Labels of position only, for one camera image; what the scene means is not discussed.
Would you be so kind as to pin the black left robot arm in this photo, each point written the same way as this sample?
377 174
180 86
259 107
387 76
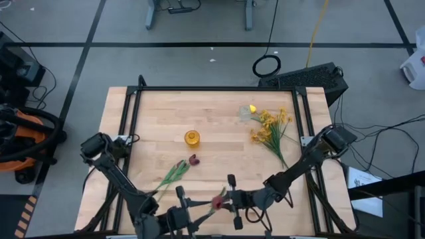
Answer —
116 172

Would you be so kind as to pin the white plastic container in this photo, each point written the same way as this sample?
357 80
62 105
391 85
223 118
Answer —
415 69

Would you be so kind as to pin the black perforated computer case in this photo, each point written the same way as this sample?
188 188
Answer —
308 78

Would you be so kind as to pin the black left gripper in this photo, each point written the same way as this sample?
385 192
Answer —
177 217

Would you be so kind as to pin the black desk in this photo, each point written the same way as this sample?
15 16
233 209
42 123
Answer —
398 219

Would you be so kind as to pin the black mat with orange stripes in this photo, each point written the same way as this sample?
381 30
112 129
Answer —
10 219

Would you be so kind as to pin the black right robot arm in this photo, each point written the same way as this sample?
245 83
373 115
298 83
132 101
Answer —
299 166

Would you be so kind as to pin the clear glass vase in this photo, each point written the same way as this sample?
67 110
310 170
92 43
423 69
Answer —
245 114

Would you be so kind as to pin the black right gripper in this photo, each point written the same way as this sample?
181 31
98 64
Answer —
247 200

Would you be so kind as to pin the black equipment case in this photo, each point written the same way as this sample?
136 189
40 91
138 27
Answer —
16 69

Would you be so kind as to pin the white metal bracket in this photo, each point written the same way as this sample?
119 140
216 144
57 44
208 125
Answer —
121 137
305 141

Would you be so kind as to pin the orange vacuum cleaner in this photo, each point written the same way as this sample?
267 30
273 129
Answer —
23 132

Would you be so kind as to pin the black aluminium table frame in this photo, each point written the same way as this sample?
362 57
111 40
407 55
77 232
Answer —
212 88

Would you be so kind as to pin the black power strip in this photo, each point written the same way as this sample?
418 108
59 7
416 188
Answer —
179 10

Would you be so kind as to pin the grey desk leg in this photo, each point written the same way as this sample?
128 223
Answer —
249 16
150 16

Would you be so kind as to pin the white printed paper sheet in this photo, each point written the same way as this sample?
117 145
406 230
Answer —
368 206

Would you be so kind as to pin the yellow glass vase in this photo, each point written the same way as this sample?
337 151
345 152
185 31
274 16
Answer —
192 137

